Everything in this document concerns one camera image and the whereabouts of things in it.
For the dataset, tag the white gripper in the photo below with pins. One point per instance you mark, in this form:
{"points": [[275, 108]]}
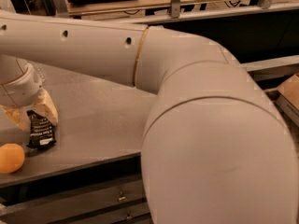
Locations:
{"points": [[17, 93]]}

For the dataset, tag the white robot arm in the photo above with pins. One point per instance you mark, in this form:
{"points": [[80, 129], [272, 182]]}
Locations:
{"points": [[215, 150]]}

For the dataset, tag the orange fruit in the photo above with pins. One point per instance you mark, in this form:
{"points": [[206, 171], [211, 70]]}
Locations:
{"points": [[11, 158]]}

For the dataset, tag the grey drawer cabinet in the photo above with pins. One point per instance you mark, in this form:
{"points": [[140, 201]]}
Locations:
{"points": [[110, 192]]}

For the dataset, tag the wooden shelf rail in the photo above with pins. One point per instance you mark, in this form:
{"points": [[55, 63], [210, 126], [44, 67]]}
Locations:
{"points": [[159, 11]]}

